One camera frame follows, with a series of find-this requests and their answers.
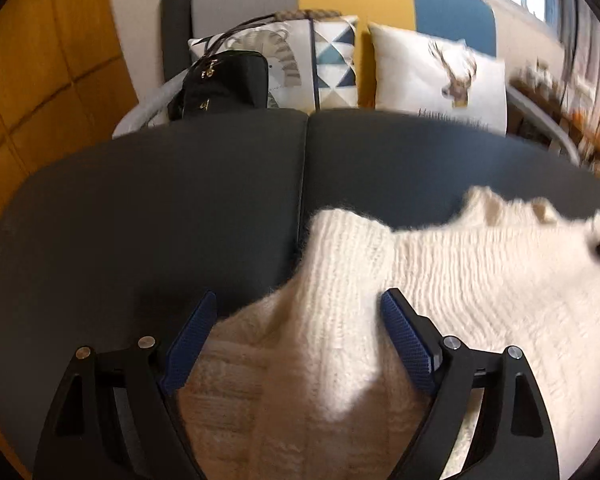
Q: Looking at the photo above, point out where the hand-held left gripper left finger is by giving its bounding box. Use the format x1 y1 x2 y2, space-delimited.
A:
32 290 218 480

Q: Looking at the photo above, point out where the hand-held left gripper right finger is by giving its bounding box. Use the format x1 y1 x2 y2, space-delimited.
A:
380 287 561 480

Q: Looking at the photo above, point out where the white knitted blanket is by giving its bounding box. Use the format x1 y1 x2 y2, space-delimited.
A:
177 186 600 480

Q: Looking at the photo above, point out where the wooden side table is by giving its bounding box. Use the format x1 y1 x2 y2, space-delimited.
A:
510 67 600 161

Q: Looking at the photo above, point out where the beige patterned curtain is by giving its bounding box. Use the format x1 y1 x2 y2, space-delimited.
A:
560 0 600 111

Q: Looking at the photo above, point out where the black handbag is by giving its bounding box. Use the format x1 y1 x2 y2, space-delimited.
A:
167 7 343 122

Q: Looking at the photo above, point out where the deer print pillow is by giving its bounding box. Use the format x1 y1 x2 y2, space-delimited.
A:
367 21 509 136

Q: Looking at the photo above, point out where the triangle print pillow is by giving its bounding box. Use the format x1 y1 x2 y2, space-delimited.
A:
187 14 360 113

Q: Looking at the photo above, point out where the black rolled mat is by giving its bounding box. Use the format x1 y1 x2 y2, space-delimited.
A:
161 0 203 81

